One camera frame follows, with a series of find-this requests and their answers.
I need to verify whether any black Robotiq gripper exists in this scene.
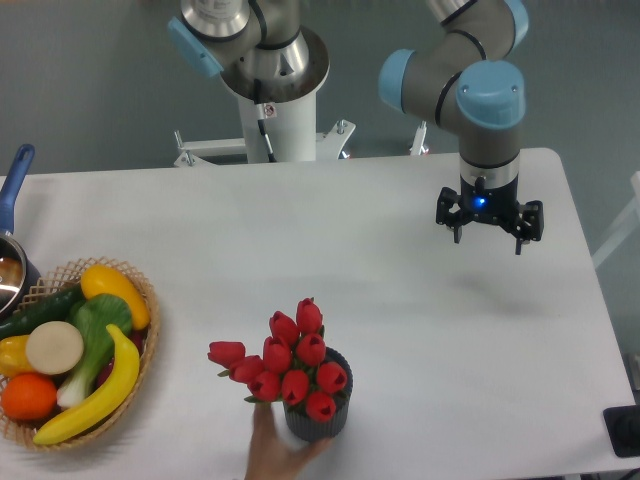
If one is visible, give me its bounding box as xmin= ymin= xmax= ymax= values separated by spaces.
xmin=436 ymin=178 xmax=543 ymax=255

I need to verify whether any red tulip bouquet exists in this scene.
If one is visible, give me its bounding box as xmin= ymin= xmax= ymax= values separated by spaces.
xmin=207 ymin=297 xmax=350 ymax=424

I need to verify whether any dark grey ribbed vase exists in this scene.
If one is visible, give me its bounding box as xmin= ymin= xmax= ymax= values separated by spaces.
xmin=284 ymin=347 xmax=353 ymax=443

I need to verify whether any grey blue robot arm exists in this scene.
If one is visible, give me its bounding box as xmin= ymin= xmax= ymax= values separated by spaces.
xmin=167 ymin=1 xmax=544 ymax=245

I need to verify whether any bare human hand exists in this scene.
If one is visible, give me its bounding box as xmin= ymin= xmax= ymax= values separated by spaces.
xmin=244 ymin=403 xmax=333 ymax=480

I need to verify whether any black device at edge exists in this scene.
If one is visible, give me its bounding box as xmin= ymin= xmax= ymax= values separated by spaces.
xmin=603 ymin=405 xmax=640 ymax=458

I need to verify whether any dark red fruit toy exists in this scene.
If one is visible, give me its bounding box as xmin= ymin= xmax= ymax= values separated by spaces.
xmin=94 ymin=330 xmax=146 ymax=388

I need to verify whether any yellow lemon toy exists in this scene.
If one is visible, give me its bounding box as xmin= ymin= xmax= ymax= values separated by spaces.
xmin=80 ymin=264 xmax=150 ymax=330

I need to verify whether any green bok choy toy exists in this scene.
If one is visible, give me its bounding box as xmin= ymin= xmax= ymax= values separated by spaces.
xmin=57 ymin=294 xmax=132 ymax=410

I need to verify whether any yellow plastic banana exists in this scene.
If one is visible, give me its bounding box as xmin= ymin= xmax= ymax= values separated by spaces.
xmin=33 ymin=324 xmax=140 ymax=446

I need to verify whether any woven wicker basket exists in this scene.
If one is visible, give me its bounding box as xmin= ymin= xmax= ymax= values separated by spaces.
xmin=1 ymin=257 xmax=160 ymax=451

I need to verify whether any dark green cucumber toy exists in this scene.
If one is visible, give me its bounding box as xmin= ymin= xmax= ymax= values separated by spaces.
xmin=1 ymin=284 xmax=85 ymax=340

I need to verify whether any beige round disc toy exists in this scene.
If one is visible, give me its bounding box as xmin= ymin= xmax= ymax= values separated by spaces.
xmin=25 ymin=321 xmax=84 ymax=375

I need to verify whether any orange plastic fruit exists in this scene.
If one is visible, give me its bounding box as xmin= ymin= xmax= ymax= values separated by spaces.
xmin=1 ymin=373 xmax=57 ymax=421

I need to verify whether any yellow bell pepper toy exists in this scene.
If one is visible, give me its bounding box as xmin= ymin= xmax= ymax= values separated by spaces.
xmin=0 ymin=335 xmax=35 ymax=378

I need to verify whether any white frame at right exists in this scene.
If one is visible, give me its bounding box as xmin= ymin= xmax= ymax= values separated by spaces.
xmin=592 ymin=171 xmax=639 ymax=269

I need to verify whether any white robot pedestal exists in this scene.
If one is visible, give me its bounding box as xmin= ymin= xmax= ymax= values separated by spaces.
xmin=221 ymin=26 xmax=330 ymax=163

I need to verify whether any black cable on pedestal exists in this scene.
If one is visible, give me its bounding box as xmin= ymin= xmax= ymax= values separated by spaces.
xmin=252 ymin=78 xmax=278 ymax=164

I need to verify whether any blue handled saucepan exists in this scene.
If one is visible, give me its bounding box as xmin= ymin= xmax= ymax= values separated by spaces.
xmin=1 ymin=144 xmax=40 ymax=322

